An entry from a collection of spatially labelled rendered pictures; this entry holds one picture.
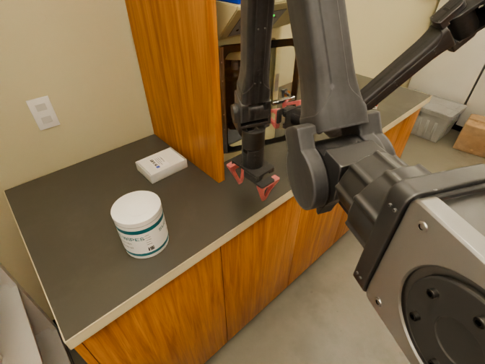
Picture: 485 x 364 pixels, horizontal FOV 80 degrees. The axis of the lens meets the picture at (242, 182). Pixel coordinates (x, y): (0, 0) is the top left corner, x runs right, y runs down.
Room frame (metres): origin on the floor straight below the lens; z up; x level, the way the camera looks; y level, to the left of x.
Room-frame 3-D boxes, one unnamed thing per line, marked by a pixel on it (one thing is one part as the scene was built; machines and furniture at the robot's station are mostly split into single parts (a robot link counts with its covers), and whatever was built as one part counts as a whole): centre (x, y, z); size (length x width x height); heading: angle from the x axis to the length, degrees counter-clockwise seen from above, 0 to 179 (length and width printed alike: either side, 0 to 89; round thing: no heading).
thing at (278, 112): (0.91, -0.12, 1.18); 0.09 x 0.07 x 0.07; 44
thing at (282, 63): (1.01, -0.06, 1.19); 0.30 x 0.01 x 0.40; 111
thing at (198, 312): (1.23, -0.12, 0.45); 2.05 x 0.67 x 0.90; 132
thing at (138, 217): (0.56, 0.29, 1.02); 0.13 x 0.13 x 0.15
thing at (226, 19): (1.02, -0.07, 1.46); 0.32 x 0.11 x 0.10; 132
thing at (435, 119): (2.93, -1.99, 0.17); 0.60 x 0.42 x 0.33; 40
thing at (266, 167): (0.62, -0.03, 1.21); 0.10 x 0.07 x 0.07; 42
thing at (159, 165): (0.93, 0.32, 0.96); 0.16 x 0.12 x 0.04; 132
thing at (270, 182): (0.59, -0.05, 1.14); 0.07 x 0.07 x 0.09; 42
